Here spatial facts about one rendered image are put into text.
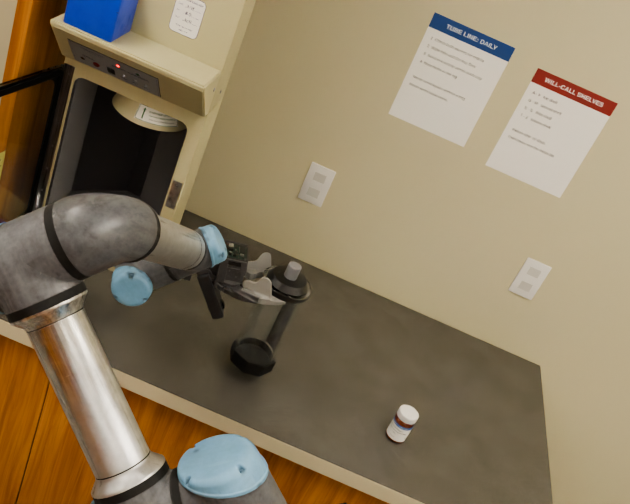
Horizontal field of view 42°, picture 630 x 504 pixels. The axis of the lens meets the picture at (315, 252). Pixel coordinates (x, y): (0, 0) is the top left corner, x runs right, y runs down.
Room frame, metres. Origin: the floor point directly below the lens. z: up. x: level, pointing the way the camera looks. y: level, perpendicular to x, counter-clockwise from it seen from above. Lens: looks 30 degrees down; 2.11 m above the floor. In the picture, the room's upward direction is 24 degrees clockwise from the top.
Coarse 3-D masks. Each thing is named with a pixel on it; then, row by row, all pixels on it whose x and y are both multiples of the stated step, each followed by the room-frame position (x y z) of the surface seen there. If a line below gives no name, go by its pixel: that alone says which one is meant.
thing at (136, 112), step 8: (120, 96) 1.61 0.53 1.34; (120, 104) 1.60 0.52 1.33; (128, 104) 1.59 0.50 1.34; (136, 104) 1.59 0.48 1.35; (120, 112) 1.58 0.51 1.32; (128, 112) 1.58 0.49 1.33; (136, 112) 1.58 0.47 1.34; (144, 112) 1.58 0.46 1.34; (152, 112) 1.59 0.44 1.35; (160, 112) 1.60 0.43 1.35; (136, 120) 1.58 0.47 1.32; (144, 120) 1.58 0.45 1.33; (152, 120) 1.58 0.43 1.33; (160, 120) 1.59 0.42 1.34; (168, 120) 1.61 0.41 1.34; (176, 120) 1.62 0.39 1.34; (152, 128) 1.58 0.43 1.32; (160, 128) 1.59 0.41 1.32; (168, 128) 1.60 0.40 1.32; (176, 128) 1.62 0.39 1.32; (184, 128) 1.64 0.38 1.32
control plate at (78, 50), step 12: (72, 48) 1.49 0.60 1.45; (84, 48) 1.47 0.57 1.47; (84, 60) 1.51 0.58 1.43; (96, 60) 1.50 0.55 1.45; (108, 60) 1.48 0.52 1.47; (108, 72) 1.52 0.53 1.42; (120, 72) 1.50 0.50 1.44; (132, 72) 1.48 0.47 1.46; (132, 84) 1.53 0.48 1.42; (156, 84) 1.49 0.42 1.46
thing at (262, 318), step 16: (272, 288) 1.38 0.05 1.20; (256, 304) 1.41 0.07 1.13; (288, 304) 1.39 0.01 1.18; (256, 320) 1.39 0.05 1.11; (272, 320) 1.39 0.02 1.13; (288, 320) 1.40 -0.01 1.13; (240, 336) 1.41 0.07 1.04; (256, 336) 1.39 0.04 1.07; (272, 336) 1.39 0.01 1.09; (240, 352) 1.39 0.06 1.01; (256, 352) 1.38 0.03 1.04; (272, 352) 1.40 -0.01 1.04
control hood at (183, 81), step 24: (96, 48) 1.46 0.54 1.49; (120, 48) 1.45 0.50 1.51; (144, 48) 1.50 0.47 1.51; (168, 48) 1.55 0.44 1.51; (144, 72) 1.47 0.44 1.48; (168, 72) 1.45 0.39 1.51; (192, 72) 1.49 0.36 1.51; (216, 72) 1.54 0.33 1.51; (168, 96) 1.52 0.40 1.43; (192, 96) 1.48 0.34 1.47
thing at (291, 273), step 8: (288, 264) 1.43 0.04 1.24; (296, 264) 1.43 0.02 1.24; (272, 272) 1.42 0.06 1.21; (280, 272) 1.43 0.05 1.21; (288, 272) 1.42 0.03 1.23; (296, 272) 1.42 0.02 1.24; (272, 280) 1.40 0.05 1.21; (280, 280) 1.40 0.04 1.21; (288, 280) 1.41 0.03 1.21; (296, 280) 1.43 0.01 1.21; (304, 280) 1.44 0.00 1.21; (280, 288) 1.39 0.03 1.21; (288, 288) 1.39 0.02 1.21; (296, 288) 1.40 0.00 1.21; (304, 288) 1.42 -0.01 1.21
